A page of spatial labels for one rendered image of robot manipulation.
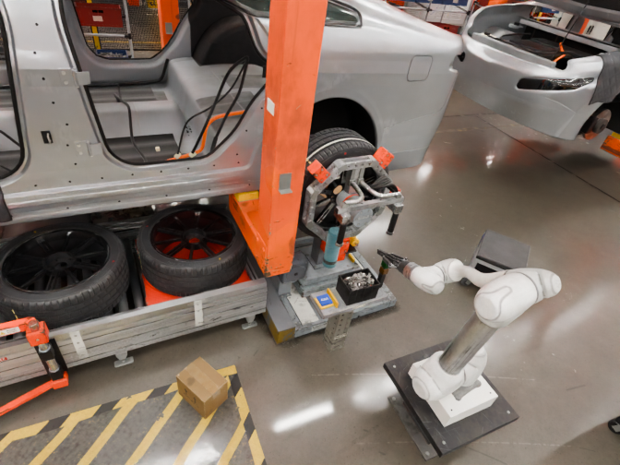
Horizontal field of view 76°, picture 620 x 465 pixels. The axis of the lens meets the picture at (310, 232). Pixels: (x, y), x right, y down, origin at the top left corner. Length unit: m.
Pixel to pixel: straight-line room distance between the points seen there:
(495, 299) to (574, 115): 3.23
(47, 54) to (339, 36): 1.35
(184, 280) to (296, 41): 1.42
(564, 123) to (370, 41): 2.55
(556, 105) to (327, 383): 3.25
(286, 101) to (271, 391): 1.57
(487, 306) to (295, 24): 1.20
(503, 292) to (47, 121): 1.98
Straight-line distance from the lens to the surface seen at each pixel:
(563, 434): 2.93
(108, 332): 2.36
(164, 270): 2.37
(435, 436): 2.17
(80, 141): 2.19
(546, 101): 4.42
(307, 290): 2.70
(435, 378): 1.91
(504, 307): 1.49
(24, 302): 2.37
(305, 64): 1.67
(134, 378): 2.54
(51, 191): 2.32
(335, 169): 2.13
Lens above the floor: 2.12
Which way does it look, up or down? 38 degrees down
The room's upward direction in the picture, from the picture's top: 9 degrees clockwise
